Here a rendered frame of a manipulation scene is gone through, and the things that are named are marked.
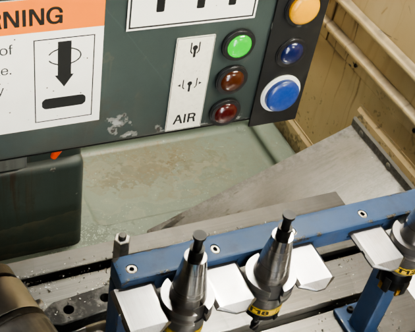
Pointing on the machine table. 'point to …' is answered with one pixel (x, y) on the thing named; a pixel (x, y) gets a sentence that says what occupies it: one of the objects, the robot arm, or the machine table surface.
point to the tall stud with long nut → (121, 245)
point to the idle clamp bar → (91, 311)
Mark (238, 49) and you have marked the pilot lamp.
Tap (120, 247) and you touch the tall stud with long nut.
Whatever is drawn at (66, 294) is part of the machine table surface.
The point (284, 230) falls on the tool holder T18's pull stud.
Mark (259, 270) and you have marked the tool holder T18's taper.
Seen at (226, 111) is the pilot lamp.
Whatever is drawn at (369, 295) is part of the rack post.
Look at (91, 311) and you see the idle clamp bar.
